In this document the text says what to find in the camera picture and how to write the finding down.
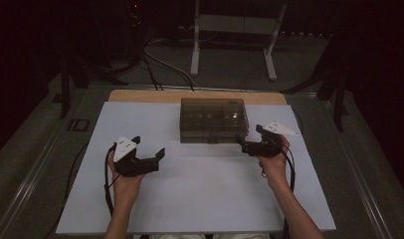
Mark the person's left hand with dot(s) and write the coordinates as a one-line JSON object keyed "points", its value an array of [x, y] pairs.
{"points": [[127, 187]]}

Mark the brown translucent drawer box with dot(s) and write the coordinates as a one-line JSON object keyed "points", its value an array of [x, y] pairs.
{"points": [[213, 124]]}

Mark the person's right hand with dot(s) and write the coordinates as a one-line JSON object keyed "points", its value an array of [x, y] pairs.
{"points": [[274, 169]]}

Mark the grey metal floor rail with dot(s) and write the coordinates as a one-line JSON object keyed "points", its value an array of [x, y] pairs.
{"points": [[356, 166], [34, 166]]}

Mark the white table board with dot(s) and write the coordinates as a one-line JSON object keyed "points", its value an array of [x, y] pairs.
{"points": [[196, 192]]}

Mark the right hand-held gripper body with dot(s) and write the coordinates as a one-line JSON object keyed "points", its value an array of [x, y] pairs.
{"points": [[278, 127]]}

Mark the white metal stand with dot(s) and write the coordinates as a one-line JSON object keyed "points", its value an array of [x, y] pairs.
{"points": [[236, 23]]}

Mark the black rectangular floor frame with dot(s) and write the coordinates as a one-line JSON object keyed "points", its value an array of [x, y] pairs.
{"points": [[70, 125]]}

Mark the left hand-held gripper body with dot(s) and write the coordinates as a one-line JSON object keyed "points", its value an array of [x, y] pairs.
{"points": [[123, 149]]}

